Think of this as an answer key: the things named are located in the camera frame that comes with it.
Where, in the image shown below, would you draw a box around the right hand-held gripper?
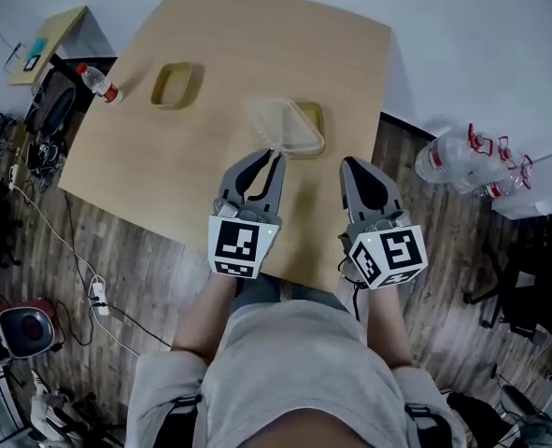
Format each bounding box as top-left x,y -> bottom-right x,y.
340,156 -> 429,291

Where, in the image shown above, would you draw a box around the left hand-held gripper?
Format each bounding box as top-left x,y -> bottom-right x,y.
208,148 -> 288,279

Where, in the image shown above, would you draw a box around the clear plastic lid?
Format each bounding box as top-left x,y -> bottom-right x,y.
246,96 -> 326,159

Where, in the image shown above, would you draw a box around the tan lunch box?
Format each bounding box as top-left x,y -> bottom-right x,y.
150,62 -> 194,110
279,100 -> 328,160

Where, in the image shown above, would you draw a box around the person's right forearm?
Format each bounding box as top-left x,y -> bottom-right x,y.
365,281 -> 418,369

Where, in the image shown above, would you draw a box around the person's left forearm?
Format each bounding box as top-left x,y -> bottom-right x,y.
171,272 -> 240,364

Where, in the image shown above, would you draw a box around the large clear water jug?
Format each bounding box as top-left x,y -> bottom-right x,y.
414,127 -> 494,185
450,149 -> 534,201

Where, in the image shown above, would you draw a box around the black office chair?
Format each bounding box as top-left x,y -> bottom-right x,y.
462,210 -> 552,341

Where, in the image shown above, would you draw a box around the red label water bottle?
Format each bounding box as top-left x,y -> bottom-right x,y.
75,62 -> 124,106

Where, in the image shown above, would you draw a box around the person's grey shirt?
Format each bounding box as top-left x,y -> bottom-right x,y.
124,283 -> 464,448

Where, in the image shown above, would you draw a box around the white power strip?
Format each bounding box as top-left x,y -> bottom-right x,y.
90,281 -> 112,317

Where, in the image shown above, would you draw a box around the black bag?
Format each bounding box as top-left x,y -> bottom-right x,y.
24,85 -> 79,135

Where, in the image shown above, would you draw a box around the small wooden side table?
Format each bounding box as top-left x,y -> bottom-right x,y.
6,5 -> 90,88

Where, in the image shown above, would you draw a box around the teal card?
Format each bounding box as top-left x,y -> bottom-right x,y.
27,36 -> 50,59

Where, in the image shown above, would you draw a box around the red and grey appliance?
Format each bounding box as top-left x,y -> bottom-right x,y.
0,296 -> 58,359

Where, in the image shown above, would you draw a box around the white shoe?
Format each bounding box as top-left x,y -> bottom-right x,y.
28,380 -> 74,441

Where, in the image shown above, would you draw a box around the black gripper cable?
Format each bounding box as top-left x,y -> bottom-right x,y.
336,232 -> 368,322

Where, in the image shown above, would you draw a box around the white cable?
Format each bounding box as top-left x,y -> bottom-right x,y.
7,165 -> 105,287

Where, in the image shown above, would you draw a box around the tangle of black cables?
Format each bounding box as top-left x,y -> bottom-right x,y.
0,107 -> 69,193

